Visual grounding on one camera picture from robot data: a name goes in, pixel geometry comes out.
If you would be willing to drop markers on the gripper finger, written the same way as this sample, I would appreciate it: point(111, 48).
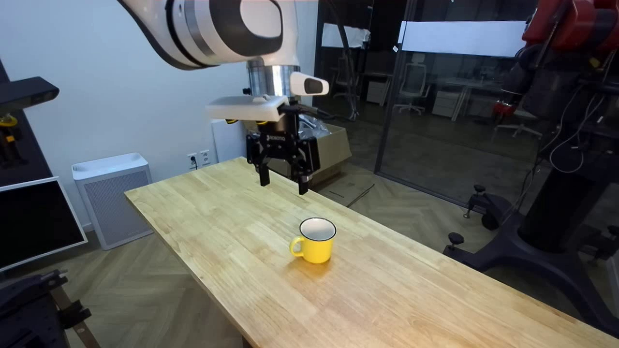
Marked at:
point(263, 173)
point(302, 178)

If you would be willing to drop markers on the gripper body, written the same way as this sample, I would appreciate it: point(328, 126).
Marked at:
point(279, 137)

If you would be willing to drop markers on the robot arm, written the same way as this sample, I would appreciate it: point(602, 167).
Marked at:
point(217, 29)

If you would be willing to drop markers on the cardboard box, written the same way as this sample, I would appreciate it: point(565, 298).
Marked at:
point(326, 147)

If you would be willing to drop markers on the flat cardboard sheet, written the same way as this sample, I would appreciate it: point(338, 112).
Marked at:
point(346, 189)

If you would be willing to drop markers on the yellow enamel mug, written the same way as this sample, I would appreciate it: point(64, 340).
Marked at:
point(315, 240)

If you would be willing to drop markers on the office chair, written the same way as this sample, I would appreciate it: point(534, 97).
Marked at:
point(413, 84)

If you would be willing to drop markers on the white air purifier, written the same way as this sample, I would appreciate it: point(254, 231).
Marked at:
point(113, 198)

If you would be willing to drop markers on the white drawer cabinet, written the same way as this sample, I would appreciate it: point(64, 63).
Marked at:
point(447, 102)

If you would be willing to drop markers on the monitor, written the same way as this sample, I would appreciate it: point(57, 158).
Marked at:
point(34, 222)

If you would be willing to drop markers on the red and black robot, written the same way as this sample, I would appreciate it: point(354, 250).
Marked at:
point(556, 145)

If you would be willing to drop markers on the wall socket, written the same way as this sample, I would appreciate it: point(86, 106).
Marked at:
point(199, 158)

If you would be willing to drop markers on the camera on mount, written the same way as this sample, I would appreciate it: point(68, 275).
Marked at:
point(19, 116)

